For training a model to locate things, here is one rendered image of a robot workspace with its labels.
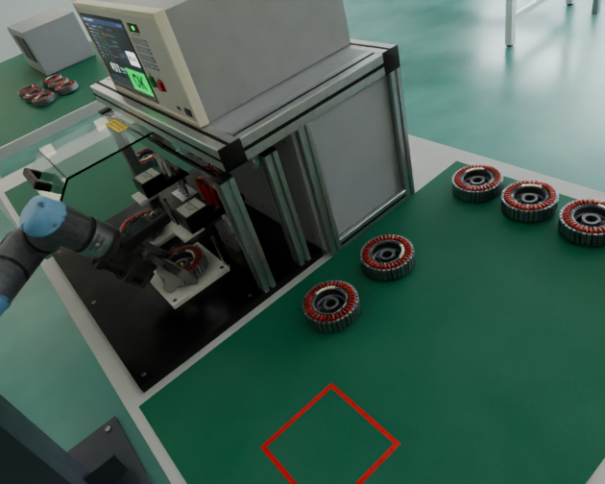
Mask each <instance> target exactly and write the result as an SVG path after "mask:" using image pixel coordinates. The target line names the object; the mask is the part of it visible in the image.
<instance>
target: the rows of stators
mask: <svg viewBox="0 0 605 484"><path fill-rule="evenodd" d="M485 181H487V182H488V183H485ZM468 182H469V183H468ZM502 189H503V174H502V172H501V171H500V170H499V169H497V168H495V167H494V166H491V165H486V164H479V166H478V164H475V166H474V165H469V166H466V167H463V168H461V169H460V170H458V171H457V172H455V174H454V175H453V177H452V191H453V193H454V194H455V196H456V197H458V198H460V199H461V200H464V201H468V202H475V200H476V201H477V202H479V200H480V202H484V201H489V200H492V199H493V198H495V197H496V196H498V194H500V193H501V191H502ZM538 199H540V200H542V202H540V203H539V201H538ZM558 203H559V193H558V191H557V189H556V188H554V186H551V184H547V183H546V182H543V181H535V182H534V181H517V182H514V183H513V184H510V185H508V186H507V187H506V188H504V190H503V191H502V193H501V209H502V211H503V212H504V214H505V215H507V216H508V217H511V218H512V219H515V220H517V221H518V220H519V221H523V220H524V221H523V222H527V221H529V222H533V221H534V222H538V221H543V220H545V219H546V218H549V217H550V216H552V215H554V214H555V212H556V211H557V208H558ZM579 218H582V219H581V221H580V222H579V223H578V222H576V220H577V219H579ZM601 220H602V221H601ZM558 228H559V231H560V233H562V234H563V235H564V236H565V237H566V239H568V240H570V241H572V242H575V243H577V244H579V243H580V244H581V245H585V243H586V246H591V245H592V246H596V245H597V246H601V245H605V201H601V200H596V201H595V199H592V200H590V199H586V200H585V199H582V200H577V201H573V202H571V203H568V204H567V205H565V206H564V207H563V208H562V209H561V211H560V214H559V223H558Z"/></svg>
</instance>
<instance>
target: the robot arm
mask: <svg viewBox="0 0 605 484"><path fill-rule="evenodd" d="M170 222H171V218H170V217H169V215H168V213H166V212H165V211H164V210H163V209H161V208H160V207H157V208H156V209H154V210H153V211H151V212H150V213H148V214H147V215H145V216H144V217H142V218H141V219H139V220H138V221H136V222H135V223H133V224H132V225H130V226H129V227H127V228H126V229H124V230H122V231H121V232H120V230H118V229H116V228H113V227H112V226H111V225H110V224H107V223H105V222H103V221H101V220H98V219H96V218H94V217H91V216H89V215H87V214H85V213H83V212H81V211H79V210H77V209H75V208H73V207H71V206H67V205H66V204H64V203H63V202H61V201H57V200H53V199H51V198H48V197H46V196H43V195H38V196H35V197H34V198H32V199H31V200H30V201H29V203H28V204H27V205H25V207H24V208H23V210H22V212H21V215H20V218H19V227H18V228H17V229H15V230H13V231H11V232H9V233H8V234H6V235H5V236H4V238H3V239H2V240H1V241H0V317H1V315H2V314H3V313H4V312H5V311H6V309H8V308H9V307H10V306H11V304H12V301H13V299H14V298H15V297H16V295H17V294H18V293H19V291H20V290H21V289H22V287H23V286H24V285H25V283H26V282H27V281H28V280H29V278H30V277H31V276H32V274H33V273H34V272H35V270H36V269H37V267H38V266H39V265H40V263H41V262H42V261H43V259H44V258H45V257H46V256H48V255H49V254H51V253H53V252H55V251H56V250H58V249H59V248H60V247H63V248H65V249H68V250H70V251H73V252H76V253H78V254H83V255H85V256H88V257H90V258H91V259H90V262H91V263H92V264H93V265H94V267H95V269H98V270H101V271H102V270H103V269H105V270H107V271H110V272H113V273H114V274H116V277H117V278H119V279H121V280H123V281H125V282H127V283H130V284H132V285H135V286H138V287H141V288H143V289H144V288H145V287H146V285H147V284H148V282H149V281H151V279H152V278H153V276H154V274H155V273H154V270H155V269H156V267H157V266H158V267H157V274H158V275H159V276H160V277H162V278H163V279H164V287H163V288H164V290H165V291H166V292H169V293H171V292H173V291H174V290H175V289H177V288H178V287H179V286H180V285H181V284H182V283H183V282H184V281H185V280H189V281H191V282H193V283H196V284H197V283H198V280H197V279H196V277H195V276H194V274H192V273H190V272H188V271H186V270H185V269H183V268H182V267H180V266H178V265H177V264H175V263H174V262H172V261H170V260H168V259H163V257H164V256H165V255H166V254H169V252H167V251H165V250H163V249H162V248H160V247H158V246H156V245H153V244H151V243H149V242H146V241H144V240H145V239H147V238H148V237H150V236H151V235H153V234H154V233H156V232H157V231H158V230H160V229H162V228H163V227H165V226H166V225H168V224H169V223H170ZM163 268H164V269H163ZM165 269H166V270H165ZM167 270H168V271H167ZM169 271H170V272H169ZM122 276H123V277H122Z"/></svg>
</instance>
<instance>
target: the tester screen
mask: <svg viewBox="0 0 605 484"><path fill-rule="evenodd" d="M82 18H83V20H84V22H85V25H86V27H87V28H88V30H89V32H90V34H91V36H92V38H93V40H94V42H95V44H96V46H97V48H98V50H99V51H100V53H101V55H102V57H103V59H104V61H105V63H106V65H107V67H108V69H109V72H111V73H114V74H116V75H119V76H121V77H124V78H126V79H129V80H130V82H131V84H132V85H127V84H125V83H122V82H120V81H118V80H115V79H114V81H115V82H116V83H119V84H121V85H123V86H126V87H128V88H130V89H133V90H135V91H137V92H139V93H142V94H144V95H146V96H149V97H151V98H153V99H156V97H153V96H151V95H148V94H146V93H144V92H141V91H139V90H137V89H135V88H134V86H133V83H132V81H131V79H130V77H129V75H128V72H127V70H126V68H125V67H127V68H129V69H131V70H134V71H137V72H139V73H142V74H144V72H143V70H142V68H140V67H141V66H140V67H137V66H134V65H131V64H128V63H125V62H122V61H121V59H120V57H119V55H118V52H117V50H116V48H118V49H122V50H125V51H128V52H132V53H134V51H133V48H132V46H131V44H130V42H129V40H128V38H127V35H126V33H125V31H124V29H123V27H122V25H121V24H119V23H114V22H109V21H105V20H100V19H95V18H90V17H85V16H82ZM109 61H111V62H114V63H117V64H118V66H119V68H120V70H121V72H122V74H123V75H122V74H120V73H117V72H115V71H113V70H112V68H111V66H110V64H109ZM111 73H110V74H111Z"/></svg>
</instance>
